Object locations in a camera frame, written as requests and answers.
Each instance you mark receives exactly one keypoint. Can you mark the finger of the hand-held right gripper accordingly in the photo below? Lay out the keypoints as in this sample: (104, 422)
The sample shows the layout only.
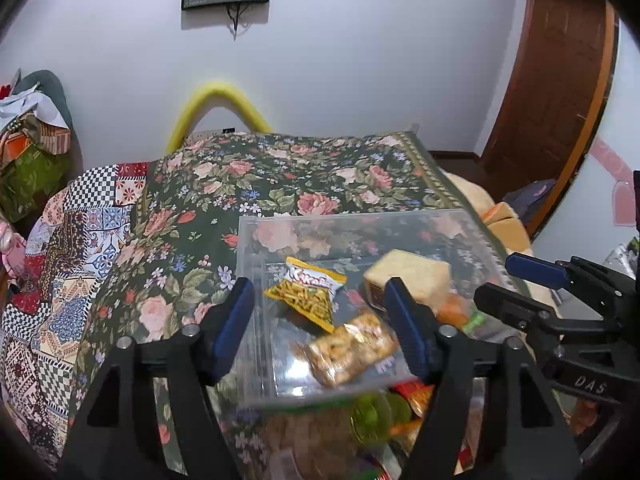
(515, 310)
(537, 271)

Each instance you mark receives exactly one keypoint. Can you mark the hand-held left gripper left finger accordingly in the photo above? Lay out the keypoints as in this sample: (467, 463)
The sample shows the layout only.
(232, 325)

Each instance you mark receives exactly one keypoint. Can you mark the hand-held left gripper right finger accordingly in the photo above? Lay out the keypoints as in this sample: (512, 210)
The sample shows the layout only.
(406, 330)

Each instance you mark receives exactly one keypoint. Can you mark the beige cracker pack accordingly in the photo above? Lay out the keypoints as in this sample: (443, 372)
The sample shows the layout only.
(415, 275)

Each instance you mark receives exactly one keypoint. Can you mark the clear plastic container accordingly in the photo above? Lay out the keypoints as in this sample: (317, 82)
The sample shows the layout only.
(280, 360)

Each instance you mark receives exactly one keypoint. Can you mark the clear peanut snack bag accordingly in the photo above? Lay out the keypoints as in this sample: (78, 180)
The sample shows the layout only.
(345, 350)

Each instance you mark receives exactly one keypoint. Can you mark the yellow snack packet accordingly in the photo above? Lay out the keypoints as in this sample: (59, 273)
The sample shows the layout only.
(305, 300)

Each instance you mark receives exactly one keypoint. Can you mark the beige cushion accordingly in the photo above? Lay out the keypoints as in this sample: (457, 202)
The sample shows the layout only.
(500, 215)

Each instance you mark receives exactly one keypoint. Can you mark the red orange snack packet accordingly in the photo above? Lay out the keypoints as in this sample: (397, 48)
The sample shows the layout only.
(412, 397)

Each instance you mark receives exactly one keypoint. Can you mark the dark bag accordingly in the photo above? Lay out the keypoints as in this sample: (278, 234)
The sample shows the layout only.
(532, 200)

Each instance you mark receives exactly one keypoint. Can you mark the green round snack packet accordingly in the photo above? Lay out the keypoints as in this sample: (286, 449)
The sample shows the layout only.
(375, 412)

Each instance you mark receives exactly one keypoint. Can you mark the brown snack bag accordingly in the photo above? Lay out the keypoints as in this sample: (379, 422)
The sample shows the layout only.
(305, 440)

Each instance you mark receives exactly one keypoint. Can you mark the floral blanket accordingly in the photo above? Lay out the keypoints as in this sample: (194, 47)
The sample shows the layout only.
(300, 175)

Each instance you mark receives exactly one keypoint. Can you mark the patchwork blanket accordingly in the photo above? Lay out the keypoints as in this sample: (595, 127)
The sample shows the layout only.
(60, 270)

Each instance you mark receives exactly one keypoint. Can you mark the brown wooden door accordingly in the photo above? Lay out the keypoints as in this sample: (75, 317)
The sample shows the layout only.
(555, 85)

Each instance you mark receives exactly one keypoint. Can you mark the white power strip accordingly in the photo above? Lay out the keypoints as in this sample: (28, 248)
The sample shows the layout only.
(212, 134)

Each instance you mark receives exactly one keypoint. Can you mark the pink cloth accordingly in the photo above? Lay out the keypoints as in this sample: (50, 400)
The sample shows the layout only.
(11, 252)

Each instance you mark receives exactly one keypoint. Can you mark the yellow foam tube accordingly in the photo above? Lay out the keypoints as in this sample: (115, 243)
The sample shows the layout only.
(220, 91)

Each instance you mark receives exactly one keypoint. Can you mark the pile of clothes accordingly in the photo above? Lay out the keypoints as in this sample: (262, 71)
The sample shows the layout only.
(35, 160)

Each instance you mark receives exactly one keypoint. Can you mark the pink wall decoration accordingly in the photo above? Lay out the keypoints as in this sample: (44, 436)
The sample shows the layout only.
(620, 195)

